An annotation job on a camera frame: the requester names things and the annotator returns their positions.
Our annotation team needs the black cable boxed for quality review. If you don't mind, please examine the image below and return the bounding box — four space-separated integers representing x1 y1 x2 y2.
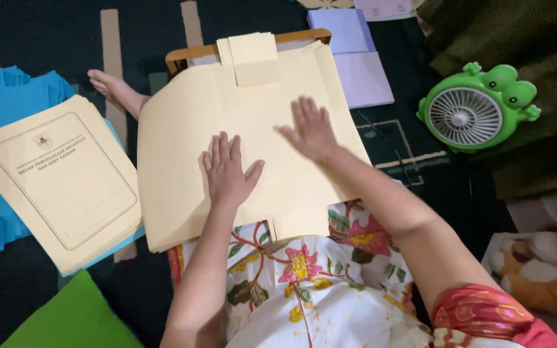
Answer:
355 110 415 190

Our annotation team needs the stack of printed cream folders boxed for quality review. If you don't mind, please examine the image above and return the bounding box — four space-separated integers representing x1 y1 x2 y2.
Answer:
0 94 144 276

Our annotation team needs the small brown wooden table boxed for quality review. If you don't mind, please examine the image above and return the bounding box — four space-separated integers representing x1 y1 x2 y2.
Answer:
165 28 333 76

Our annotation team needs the periwinkle blue folder stack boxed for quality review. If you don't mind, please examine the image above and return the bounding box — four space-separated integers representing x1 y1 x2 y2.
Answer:
307 8 377 56

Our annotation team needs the olive green blanket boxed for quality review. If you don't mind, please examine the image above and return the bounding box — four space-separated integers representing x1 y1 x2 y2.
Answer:
416 0 557 202

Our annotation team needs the stack of plain cream folder sheets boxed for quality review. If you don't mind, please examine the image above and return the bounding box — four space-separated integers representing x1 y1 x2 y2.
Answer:
137 32 372 253

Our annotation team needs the white floral dress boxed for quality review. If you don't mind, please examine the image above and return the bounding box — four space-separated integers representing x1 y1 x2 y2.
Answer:
167 199 557 348

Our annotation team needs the person's bare foot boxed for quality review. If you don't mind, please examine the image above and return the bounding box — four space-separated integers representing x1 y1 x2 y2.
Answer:
87 69 152 120

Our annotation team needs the pink paper stack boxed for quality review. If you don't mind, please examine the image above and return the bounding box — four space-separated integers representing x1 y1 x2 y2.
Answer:
353 0 417 22

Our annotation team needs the lavender folder stack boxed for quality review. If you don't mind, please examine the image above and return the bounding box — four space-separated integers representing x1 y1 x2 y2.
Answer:
332 51 396 110

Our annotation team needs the brown and white plush toy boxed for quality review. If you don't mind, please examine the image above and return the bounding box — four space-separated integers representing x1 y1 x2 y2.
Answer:
482 223 557 315

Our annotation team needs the green frog desk fan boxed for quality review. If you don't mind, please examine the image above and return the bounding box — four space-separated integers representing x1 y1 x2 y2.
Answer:
416 61 542 155

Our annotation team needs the dark patterned carpet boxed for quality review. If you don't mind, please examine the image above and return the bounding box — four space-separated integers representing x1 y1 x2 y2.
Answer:
0 0 557 348

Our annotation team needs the person's left hand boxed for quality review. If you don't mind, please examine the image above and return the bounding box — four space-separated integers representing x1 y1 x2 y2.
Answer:
202 131 266 207

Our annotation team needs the green pillow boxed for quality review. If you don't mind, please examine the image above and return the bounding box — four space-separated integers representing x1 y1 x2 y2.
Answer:
0 270 145 348

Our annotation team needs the person's right hand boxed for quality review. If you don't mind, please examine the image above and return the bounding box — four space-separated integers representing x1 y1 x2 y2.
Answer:
274 96 343 165

